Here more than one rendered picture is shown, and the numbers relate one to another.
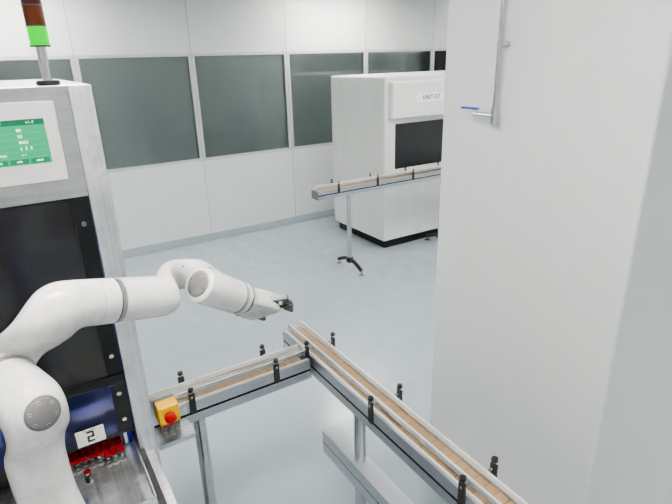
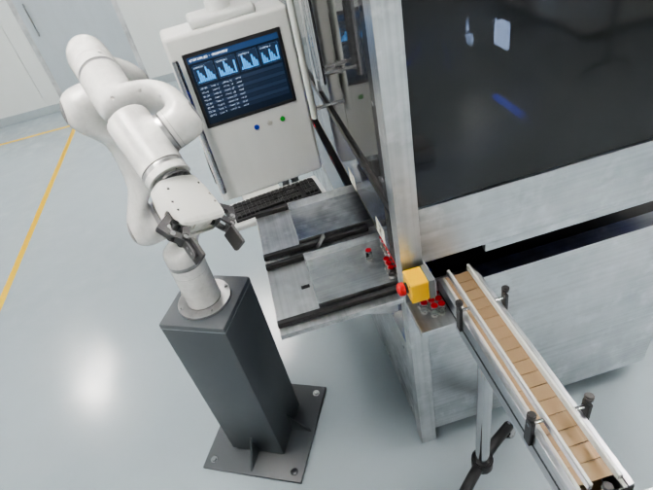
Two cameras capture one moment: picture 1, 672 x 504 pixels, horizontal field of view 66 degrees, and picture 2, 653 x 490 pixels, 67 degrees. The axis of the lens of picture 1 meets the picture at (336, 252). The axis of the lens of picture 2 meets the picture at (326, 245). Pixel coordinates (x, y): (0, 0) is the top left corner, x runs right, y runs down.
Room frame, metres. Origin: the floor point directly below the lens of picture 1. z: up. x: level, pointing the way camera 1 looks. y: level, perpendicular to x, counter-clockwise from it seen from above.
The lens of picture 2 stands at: (1.77, -0.36, 2.01)
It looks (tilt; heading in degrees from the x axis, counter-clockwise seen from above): 39 degrees down; 117
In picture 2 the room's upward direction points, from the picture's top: 14 degrees counter-clockwise
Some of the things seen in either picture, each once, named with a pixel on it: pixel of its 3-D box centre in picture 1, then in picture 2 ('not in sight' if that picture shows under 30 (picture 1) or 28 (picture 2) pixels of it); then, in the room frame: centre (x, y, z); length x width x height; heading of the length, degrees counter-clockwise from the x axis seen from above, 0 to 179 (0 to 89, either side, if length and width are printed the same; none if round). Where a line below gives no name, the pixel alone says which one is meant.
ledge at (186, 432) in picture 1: (172, 430); (435, 312); (1.57, 0.63, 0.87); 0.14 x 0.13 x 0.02; 32
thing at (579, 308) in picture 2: not in sight; (432, 199); (1.35, 1.79, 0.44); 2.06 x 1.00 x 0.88; 122
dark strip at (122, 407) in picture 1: (104, 323); (378, 140); (1.43, 0.72, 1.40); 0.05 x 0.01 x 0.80; 122
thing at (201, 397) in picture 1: (230, 381); (515, 363); (1.80, 0.45, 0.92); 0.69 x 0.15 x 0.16; 122
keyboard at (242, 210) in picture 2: not in sight; (275, 198); (0.76, 1.24, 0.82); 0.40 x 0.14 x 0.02; 38
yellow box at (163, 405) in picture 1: (166, 410); (418, 284); (1.53, 0.62, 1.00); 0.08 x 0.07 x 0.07; 32
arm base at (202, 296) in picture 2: not in sight; (195, 280); (0.77, 0.57, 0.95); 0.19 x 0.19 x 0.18
